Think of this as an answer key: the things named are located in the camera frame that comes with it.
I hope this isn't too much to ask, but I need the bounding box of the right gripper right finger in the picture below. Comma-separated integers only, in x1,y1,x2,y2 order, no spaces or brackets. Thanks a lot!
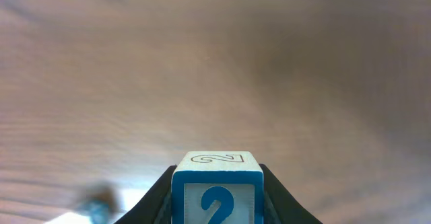
259,163,323,224

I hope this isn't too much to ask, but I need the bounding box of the blue letter D block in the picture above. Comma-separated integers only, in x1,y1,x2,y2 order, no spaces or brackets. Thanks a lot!
73,184,119,224

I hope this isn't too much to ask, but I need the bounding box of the blue number 2 block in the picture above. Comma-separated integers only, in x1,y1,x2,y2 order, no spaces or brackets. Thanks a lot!
171,151,264,224

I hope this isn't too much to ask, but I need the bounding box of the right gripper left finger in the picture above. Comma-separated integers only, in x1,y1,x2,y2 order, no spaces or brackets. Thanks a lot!
114,165,176,224

